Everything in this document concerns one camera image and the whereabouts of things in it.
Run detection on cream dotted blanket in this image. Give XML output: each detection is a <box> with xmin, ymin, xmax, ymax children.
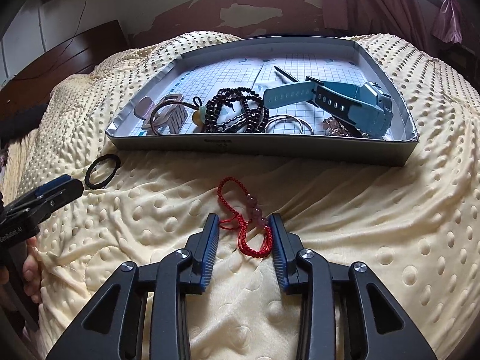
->
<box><xmin>1</xmin><ymin>30</ymin><xmax>480</xmax><ymax>360</ymax></box>

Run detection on yellow bead cord pendant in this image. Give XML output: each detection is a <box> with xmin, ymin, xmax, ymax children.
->
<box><xmin>192</xmin><ymin>96</ymin><xmax>206</xmax><ymax>127</ymax></box>

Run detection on light blue smartwatch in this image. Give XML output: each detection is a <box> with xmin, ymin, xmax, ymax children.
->
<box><xmin>263</xmin><ymin>77</ymin><xmax>393</xmax><ymax>138</ymax></box>

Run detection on mauve hair claw clip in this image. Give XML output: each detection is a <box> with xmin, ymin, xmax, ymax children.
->
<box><xmin>133</xmin><ymin>94</ymin><xmax>187</xmax><ymax>135</ymax></box>

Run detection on black bead necklace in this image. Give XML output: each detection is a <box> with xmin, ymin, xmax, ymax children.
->
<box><xmin>202</xmin><ymin>86</ymin><xmax>271</xmax><ymax>134</ymax></box>

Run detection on person's left hand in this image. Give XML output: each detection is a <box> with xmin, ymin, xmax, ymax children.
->
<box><xmin>1</xmin><ymin>237</ymin><xmax>41</xmax><ymax>311</ymax></box>

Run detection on silver bangle rings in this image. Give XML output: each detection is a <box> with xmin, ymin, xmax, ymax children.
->
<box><xmin>265</xmin><ymin>114</ymin><xmax>314</xmax><ymax>136</ymax></box>

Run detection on black hair tie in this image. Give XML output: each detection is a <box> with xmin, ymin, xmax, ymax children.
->
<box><xmin>84</xmin><ymin>153</ymin><xmax>122</xmax><ymax>190</ymax></box>

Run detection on tied pink curtain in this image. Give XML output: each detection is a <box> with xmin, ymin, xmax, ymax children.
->
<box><xmin>430</xmin><ymin>0</ymin><xmax>463</xmax><ymax>44</ymax></box>

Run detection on grey cardboard tray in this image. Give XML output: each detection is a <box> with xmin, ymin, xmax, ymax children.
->
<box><xmin>106</xmin><ymin>36</ymin><xmax>419</xmax><ymax>166</ymax></box>

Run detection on dark pillow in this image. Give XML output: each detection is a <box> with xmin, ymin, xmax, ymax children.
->
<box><xmin>1</xmin><ymin>103</ymin><xmax>48</xmax><ymax>149</ymax></box>

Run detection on black hair stick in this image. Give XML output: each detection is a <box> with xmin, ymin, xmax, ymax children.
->
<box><xmin>273</xmin><ymin>66</ymin><xmax>299</xmax><ymax>83</ymax></box>

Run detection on red cord bracelet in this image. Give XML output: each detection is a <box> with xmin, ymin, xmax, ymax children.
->
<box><xmin>216</xmin><ymin>176</ymin><xmax>274</xmax><ymax>260</ymax></box>

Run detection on dark wooden headboard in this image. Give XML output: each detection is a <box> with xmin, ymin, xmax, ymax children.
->
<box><xmin>1</xmin><ymin>20</ymin><xmax>128</xmax><ymax>120</ymax></box>

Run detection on grid paper sheet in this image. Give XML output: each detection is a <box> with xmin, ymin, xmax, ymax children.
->
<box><xmin>147</xmin><ymin>53</ymin><xmax>367</xmax><ymax>135</ymax></box>

